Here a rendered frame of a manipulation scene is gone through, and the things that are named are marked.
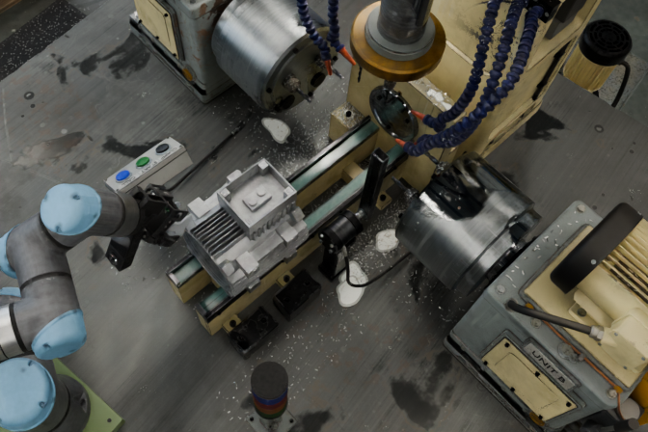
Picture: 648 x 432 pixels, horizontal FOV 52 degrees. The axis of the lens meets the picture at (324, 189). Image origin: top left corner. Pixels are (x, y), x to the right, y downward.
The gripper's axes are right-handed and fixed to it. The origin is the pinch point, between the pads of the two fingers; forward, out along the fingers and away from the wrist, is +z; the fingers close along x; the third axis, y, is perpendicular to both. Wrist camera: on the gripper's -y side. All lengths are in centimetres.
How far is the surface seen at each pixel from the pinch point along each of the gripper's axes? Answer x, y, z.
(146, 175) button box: 14.4, 2.0, 2.5
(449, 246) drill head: -39, 33, 16
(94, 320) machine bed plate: 7.3, -33.8, 13.6
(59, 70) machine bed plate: 72, -6, 30
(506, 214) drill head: -42, 45, 17
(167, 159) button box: 14.5, 6.9, 5.0
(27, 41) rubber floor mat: 159, -33, 105
